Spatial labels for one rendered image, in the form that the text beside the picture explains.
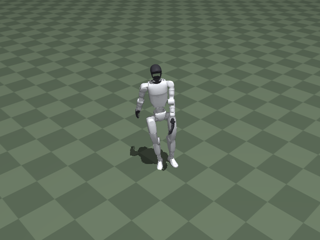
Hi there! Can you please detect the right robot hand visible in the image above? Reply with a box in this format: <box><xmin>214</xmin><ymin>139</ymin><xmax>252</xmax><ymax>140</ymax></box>
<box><xmin>135</xmin><ymin>109</ymin><xmax>140</xmax><ymax>118</ymax></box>

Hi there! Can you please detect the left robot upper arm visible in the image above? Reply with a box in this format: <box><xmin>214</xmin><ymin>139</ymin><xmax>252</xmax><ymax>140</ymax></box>
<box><xmin>166</xmin><ymin>80</ymin><xmax>175</xmax><ymax>105</ymax></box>

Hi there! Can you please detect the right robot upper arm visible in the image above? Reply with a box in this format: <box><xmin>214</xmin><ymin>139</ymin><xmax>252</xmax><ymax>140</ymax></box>
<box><xmin>137</xmin><ymin>83</ymin><xmax>148</xmax><ymax>105</ymax></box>

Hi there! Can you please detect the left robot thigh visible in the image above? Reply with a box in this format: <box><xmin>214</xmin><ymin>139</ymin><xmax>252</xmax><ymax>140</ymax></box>
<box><xmin>166</xmin><ymin>112</ymin><xmax>177</xmax><ymax>143</ymax></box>

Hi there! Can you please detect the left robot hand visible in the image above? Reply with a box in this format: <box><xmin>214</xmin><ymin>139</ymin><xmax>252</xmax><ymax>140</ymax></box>
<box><xmin>168</xmin><ymin>118</ymin><xmax>175</xmax><ymax>135</ymax></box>

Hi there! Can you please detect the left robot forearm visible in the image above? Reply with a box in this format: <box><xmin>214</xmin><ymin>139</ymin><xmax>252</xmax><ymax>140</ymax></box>
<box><xmin>169</xmin><ymin>99</ymin><xmax>176</xmax><ymax>121</ymax></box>

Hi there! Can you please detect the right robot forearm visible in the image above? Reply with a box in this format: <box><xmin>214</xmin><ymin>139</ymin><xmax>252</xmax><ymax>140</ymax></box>
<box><xmin>136</xmin><ymin>98</ymin><xmax>142</xmax><ymax>111</ymax></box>

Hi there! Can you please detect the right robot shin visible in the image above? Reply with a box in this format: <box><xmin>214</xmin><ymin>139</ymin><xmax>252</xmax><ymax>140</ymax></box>
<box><xmin>153</xmin><ymin>144</ymin><xmax>162</xmax><ymax>162</ymax></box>

